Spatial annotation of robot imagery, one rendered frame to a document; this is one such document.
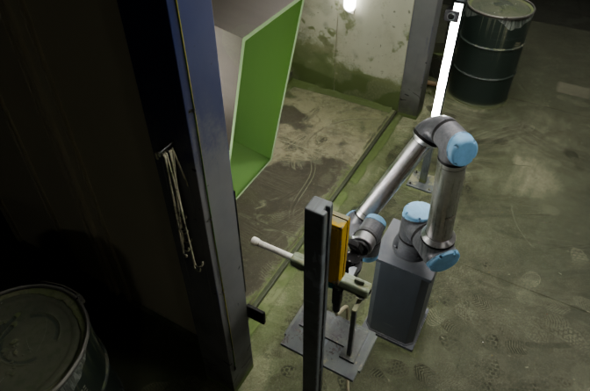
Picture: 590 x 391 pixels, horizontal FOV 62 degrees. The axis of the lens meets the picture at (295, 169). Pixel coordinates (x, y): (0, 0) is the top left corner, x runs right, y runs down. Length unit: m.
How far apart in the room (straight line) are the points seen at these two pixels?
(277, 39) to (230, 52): 0.64
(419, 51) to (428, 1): 0.42
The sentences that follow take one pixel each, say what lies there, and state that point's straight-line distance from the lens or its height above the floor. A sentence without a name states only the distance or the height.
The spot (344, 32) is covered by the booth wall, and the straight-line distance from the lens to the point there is 4.53.
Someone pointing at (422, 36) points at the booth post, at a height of 0.80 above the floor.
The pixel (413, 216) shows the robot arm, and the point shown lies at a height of 0.91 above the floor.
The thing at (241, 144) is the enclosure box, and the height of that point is 0.51.
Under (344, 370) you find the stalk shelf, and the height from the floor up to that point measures 0.79.
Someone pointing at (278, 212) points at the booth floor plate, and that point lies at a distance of 3.56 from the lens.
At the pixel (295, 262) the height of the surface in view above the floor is 1.14.
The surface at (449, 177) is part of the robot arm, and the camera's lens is 1.99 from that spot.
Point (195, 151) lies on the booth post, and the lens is 1.59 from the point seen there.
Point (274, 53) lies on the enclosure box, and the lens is 2.89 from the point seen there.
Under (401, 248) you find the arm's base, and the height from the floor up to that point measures 0.69.
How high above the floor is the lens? 2.55
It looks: 40 degrees down
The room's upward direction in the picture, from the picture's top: straight up
